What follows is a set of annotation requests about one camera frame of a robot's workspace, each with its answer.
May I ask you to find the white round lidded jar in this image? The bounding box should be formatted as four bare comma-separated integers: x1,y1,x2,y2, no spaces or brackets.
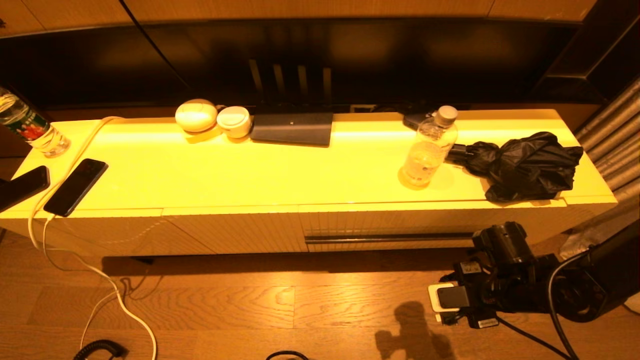
216,106,252,139

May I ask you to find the cream ribbed cabinet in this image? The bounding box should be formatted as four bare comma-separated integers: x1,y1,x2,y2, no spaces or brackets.
0,108,618,261

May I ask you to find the small black flat device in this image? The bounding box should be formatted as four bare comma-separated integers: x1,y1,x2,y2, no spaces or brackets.
402,113,432,131

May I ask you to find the water bottle with green label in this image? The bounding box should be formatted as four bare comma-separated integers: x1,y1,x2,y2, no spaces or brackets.
0,85,72,159

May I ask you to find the black smartphone on charger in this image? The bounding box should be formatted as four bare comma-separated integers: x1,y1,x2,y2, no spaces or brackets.
43,158,109,218

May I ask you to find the white charging cable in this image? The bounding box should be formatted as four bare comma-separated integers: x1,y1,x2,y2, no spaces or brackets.
27,116,159,360

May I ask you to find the cabinet drawer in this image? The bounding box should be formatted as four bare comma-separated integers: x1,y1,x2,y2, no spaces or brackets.
299,201,567,253

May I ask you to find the black flat television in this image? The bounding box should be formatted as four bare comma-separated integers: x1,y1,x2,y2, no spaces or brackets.
0,20,591,114

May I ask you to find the white egg-shaped device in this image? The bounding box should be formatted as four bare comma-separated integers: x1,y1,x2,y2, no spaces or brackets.
174,98,219,133

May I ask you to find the dark grey flat box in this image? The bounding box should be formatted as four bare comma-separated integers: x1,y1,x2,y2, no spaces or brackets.
250,112,334,148

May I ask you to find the black coiled floor cable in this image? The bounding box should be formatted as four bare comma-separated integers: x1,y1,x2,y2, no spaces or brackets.
73,340,126,360

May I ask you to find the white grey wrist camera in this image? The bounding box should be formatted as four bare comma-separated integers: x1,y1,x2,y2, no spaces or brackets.
428,282,471,314

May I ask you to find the black umbrella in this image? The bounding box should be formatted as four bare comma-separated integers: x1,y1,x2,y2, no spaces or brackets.
444,131,584,203

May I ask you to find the dark wooden shelf unit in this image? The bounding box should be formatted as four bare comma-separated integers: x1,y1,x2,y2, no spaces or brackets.
530,0,640,103

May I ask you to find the clear bottle with white cap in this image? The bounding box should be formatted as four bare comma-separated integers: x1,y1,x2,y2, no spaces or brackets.
401,105,459,189

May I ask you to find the grey curtain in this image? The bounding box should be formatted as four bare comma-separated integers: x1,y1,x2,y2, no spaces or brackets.
560,75,640,316

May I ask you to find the black wall cable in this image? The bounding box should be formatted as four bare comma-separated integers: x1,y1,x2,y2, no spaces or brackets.
118,0,193,93

